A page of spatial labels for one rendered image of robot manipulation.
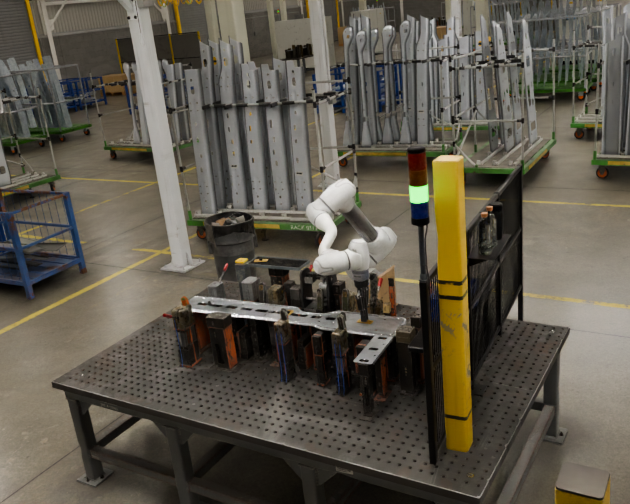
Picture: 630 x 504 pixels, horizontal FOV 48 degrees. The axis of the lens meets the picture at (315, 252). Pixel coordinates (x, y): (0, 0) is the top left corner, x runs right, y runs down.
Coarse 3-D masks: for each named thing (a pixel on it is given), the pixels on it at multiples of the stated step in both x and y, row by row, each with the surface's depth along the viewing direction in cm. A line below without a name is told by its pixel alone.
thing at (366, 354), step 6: (378, 336) 356; (384, 336) 355; (372, 342) 350; (378, 342) 349; (384, 342) 349; (390, 342) 350; (366, 348) 345; (378, 348) 344; (384, 348) 343; (360, 354) 340; (366, 354) 339; (372, 354) 338; (378, 354) 338; (354, 360) 335; (372, 360) 333
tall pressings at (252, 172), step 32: (288, 64) 787; (192, 96) 824; (224, 96) 834; (256, 96) 819; (288, 96) 804; (192, 128) 835; (224, 128) 846; (256, 128) 827; (288, 128) 834; (224, 160) 886; (256, 160) 839; (288, 160) 847; (224, 192) 878; (256, 192) 853; (288, 192) 839
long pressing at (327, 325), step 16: (192, 304) 420; (224, 304) 415; (240, 304) 412; (256, 304) 410; (272, 304) 407; (272, 320) 388; (304, 320) 383; (320, 320) 380; (336, 320) 378; (352, 320) 376; (384, 320) 372; (400, 320) 370
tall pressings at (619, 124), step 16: (624, 16) 903; (624, 32) 905; (608, 48) 903; (624, 48) 914; (608, 64) 909; (624, 64) 920; (608, 80) 915; (624, 80) 925; (608, 96) 920; (624, 96) 930; (608, 112) 926; (624, 112) 930; (608, 128) 931; (624, 128) 935; (608, 144) 936; (624, 144) 969
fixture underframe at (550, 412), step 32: (544, 384) 415; (128, 416) 455; (544, 416) 408; (96, 448) 425; (224, 448) 413; (256, 448) 344; (96, 480) 431; (160, 480) 397; (192, 480) 386; (320, 480) 332; (352, 480) 372; (384, 480) 308; (512, 480) 359
